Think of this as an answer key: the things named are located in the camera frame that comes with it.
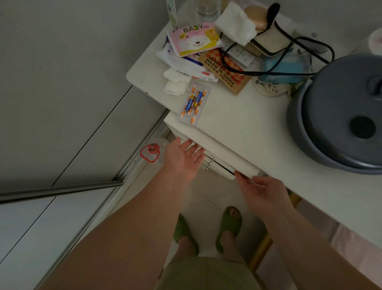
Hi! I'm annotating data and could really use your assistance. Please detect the person's left hand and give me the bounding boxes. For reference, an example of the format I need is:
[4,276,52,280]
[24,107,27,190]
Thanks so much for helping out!
[163,137,206,183]

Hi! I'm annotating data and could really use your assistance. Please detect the person's right hand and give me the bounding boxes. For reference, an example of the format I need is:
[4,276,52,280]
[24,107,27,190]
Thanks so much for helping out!
[234,171,293,217]

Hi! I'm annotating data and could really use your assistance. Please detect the person's left forearm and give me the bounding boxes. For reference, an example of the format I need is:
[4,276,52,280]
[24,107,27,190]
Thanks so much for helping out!
[38,170,191,290]

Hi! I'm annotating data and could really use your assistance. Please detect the person's right forearm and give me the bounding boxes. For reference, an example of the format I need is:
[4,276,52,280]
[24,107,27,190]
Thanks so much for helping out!
[262,204,381,290]

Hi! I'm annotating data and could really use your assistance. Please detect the white drawer unit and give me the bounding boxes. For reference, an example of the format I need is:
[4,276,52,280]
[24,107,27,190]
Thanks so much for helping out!
[164,112,261,180]

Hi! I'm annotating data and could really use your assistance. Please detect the clear bottle with red cap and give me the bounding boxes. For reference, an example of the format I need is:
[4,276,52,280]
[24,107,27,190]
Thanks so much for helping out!
[139,137,168,165]

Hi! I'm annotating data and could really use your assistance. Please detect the green right slipper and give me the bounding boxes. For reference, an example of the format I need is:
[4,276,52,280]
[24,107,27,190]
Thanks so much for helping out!
[215,206,242,255]

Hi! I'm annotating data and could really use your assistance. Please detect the green slipper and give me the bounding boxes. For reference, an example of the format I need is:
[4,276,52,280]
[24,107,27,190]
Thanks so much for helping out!
[215,206,242,255]
[173,213,199,256]

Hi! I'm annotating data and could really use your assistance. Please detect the orange capsule blister pack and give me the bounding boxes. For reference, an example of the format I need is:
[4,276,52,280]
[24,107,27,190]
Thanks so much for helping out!
[177,82,212,127]

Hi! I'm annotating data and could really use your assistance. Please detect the crumpled white tissue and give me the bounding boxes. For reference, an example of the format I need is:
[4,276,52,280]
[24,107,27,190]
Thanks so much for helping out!
[163,68,192,97]

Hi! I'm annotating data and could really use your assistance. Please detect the person's right leg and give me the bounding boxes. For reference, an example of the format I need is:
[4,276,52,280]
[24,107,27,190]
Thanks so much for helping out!
[220,209,249,266]

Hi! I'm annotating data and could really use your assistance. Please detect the person's leg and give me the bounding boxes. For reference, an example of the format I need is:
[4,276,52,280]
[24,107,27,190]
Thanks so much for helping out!
[175,236,200,266]
[220,209,249,266]

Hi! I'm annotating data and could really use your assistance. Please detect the green left slipper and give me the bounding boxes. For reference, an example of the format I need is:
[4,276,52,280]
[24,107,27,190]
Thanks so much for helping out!
[173,213,199,256]

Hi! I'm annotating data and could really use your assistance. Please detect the wooden table leg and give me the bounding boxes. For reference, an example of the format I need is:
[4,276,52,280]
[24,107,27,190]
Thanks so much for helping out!
[247,193,301,273]

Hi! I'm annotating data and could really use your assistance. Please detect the orange checkered cardboard box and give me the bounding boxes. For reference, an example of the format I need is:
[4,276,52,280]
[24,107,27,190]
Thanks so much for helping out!
[197,49,253,96]

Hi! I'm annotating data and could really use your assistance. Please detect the white wet wipes pack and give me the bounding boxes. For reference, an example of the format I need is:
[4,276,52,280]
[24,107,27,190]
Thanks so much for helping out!
[156,37,219,83]

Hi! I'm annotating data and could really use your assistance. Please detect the person's left leg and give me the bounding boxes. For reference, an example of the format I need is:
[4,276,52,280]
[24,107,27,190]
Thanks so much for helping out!
[175,236,200,266]

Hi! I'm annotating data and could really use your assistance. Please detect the floral round coaster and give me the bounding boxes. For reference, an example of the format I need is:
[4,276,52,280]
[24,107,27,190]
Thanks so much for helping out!
[252,76,290,98]

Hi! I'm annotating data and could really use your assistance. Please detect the olive green shorts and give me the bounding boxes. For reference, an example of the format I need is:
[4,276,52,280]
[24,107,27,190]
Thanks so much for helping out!
[155,256,262,290]

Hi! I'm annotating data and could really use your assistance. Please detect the pink bear tissue pack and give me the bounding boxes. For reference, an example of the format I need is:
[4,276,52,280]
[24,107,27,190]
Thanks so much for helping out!
[167,22,224,57]

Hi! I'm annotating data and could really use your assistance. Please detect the blue plastic pack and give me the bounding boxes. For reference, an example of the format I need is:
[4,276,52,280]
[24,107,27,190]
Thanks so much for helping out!
[259,48,313,86]

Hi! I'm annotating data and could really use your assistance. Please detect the grey round lidded appliance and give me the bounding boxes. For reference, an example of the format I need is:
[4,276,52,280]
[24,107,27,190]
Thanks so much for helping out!
[287,53,382,175]

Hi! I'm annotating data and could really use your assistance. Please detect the pink bedding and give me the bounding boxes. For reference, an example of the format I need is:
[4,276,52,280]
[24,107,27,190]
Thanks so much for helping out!
[257,200,382,290]

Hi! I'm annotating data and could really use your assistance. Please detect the green and white carton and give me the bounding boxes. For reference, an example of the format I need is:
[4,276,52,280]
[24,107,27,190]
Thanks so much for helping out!
[165,0,178,28]

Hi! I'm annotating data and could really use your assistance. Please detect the folded white cloth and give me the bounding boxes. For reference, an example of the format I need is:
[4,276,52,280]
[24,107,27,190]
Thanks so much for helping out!
[214,2,258,47]

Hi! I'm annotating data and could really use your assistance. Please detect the cream and dark device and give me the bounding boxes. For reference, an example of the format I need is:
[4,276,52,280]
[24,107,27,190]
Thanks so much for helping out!
[251,21,295,57]

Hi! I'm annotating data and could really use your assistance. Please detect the clear drinking glass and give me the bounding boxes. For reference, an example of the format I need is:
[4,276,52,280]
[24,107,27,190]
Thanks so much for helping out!
[195,0,222,23]

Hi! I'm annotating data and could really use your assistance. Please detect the beige round bun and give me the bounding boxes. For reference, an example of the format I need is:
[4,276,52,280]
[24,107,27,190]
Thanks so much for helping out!
[244,5,268,31]

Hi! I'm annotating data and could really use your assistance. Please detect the white toilet paper roll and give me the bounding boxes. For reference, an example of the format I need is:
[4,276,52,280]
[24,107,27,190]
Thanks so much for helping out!
[355,28,382,56]

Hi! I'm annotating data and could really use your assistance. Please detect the metal drawer handle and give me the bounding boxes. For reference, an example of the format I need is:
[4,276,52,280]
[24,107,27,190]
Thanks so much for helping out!
[200,154,214,171]

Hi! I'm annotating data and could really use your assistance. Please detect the metal door rail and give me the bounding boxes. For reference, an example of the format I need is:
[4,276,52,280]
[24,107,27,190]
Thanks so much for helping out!
[0,179,125,204]

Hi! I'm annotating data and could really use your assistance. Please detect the black cable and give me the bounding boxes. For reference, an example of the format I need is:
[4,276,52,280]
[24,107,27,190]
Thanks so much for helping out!
[219,3,335,77]

